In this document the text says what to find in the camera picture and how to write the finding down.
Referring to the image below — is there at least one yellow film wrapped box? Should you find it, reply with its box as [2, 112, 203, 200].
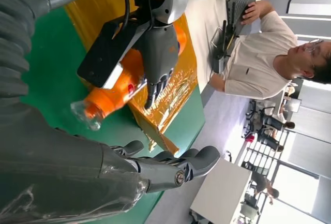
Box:
[64, 0, 199, 157]

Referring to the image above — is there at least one person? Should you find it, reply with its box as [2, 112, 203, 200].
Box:
[251, 171, 280, 205]
[263, 114, 296, 131]
[257, 132, 284, 153]
[209, 0, 331, 101]

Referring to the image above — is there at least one green table mat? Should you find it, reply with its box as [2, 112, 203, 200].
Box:
[20, 6, 207, 224]

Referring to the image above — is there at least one black office chair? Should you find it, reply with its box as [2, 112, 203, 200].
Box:
[244, 100, 268, 138]

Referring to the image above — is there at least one white cabinet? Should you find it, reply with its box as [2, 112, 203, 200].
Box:
[190, 158, 252, 224]

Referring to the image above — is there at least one black cable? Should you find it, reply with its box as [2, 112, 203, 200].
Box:
[113, 0, 131, 35]

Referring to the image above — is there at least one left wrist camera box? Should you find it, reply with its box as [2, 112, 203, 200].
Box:
[77, 19, 151, 90]

